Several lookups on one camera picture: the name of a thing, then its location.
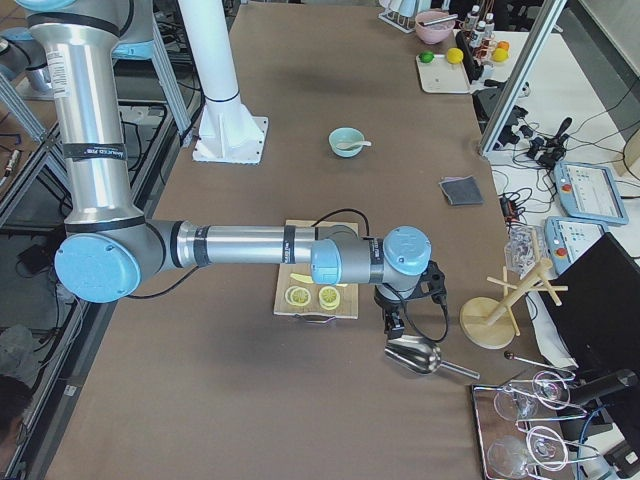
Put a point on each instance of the yellow plastic knife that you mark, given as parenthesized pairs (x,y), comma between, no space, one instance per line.
(307,279)

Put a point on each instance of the lemon slice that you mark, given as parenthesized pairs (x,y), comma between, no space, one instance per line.
(329,297)
(297,296)

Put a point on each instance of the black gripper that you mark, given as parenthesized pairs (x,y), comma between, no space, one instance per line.
(385,301)

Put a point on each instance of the white wire cup rack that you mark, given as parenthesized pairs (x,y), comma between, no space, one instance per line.
(399,14)

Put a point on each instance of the lower teach pendant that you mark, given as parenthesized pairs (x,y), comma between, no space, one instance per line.
(569,238)

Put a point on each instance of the metal scoop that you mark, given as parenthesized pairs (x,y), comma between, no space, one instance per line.
(422,356)

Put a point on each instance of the upper teach pendant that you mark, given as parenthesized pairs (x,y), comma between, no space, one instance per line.
(589,192)

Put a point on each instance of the lower wine glass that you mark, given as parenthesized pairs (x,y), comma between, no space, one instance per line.
(511,457)

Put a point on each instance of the black stand device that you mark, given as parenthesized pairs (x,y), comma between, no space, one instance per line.
(486,98)

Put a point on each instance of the light green ceramic bowl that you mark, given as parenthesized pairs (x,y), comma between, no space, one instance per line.
(341,141)

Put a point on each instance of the wooden cutting board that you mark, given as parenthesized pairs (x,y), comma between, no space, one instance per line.
(347,309)

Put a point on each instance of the metal tongs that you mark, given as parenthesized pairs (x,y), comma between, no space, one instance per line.
(439,20)

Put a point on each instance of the wooden mug tree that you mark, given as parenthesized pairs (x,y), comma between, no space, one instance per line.
(490,323)

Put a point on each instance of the green lime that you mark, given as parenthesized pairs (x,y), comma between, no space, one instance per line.
(426,57)

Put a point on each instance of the white ceramic spoon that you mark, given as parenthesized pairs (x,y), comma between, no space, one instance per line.
(353,145)

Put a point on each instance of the lower lemon slice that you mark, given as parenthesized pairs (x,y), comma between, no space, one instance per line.
(329,297)

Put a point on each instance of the aluminium frame post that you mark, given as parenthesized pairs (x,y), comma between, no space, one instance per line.
(537,37)

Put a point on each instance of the cream plastic tray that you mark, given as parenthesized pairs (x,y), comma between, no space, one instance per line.
(441,77)

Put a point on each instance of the upper lemon slice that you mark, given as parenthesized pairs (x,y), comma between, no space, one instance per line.
(297,296)

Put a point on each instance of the grey folded cloth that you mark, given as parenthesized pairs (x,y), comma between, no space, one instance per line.
(461,191)

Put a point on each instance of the upper wine glass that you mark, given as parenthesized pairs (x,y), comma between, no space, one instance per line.
(521,399)

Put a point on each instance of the teach pendant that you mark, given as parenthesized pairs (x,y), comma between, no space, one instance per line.
(589,192)
(569,238)

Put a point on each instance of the copper wire bottle rack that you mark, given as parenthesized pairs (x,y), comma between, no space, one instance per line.
(478,30)

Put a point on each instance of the pink bowl of ice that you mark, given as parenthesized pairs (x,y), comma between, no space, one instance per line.
(435,33)

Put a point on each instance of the wine glass rack tray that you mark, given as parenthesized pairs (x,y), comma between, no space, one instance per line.
(583,459)

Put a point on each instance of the black monitor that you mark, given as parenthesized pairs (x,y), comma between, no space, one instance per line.
(598,320)

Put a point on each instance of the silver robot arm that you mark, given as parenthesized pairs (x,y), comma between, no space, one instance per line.
(270,83)

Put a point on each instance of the yellow lemon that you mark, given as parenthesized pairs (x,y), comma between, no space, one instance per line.
(454,56)

